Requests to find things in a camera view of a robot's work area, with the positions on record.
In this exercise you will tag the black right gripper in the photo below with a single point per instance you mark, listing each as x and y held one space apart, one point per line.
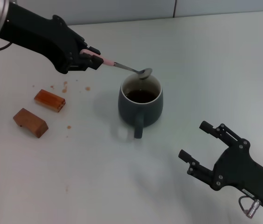
238 170

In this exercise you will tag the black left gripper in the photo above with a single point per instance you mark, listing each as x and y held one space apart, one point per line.
40 38

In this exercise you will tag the grey ceramic cup with coffee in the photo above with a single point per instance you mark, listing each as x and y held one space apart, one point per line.
140 113

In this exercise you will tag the grooved stained wooden block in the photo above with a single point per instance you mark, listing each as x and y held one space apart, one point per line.
50 100

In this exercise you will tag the plain brown wooden block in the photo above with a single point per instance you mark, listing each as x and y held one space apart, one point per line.
31 122

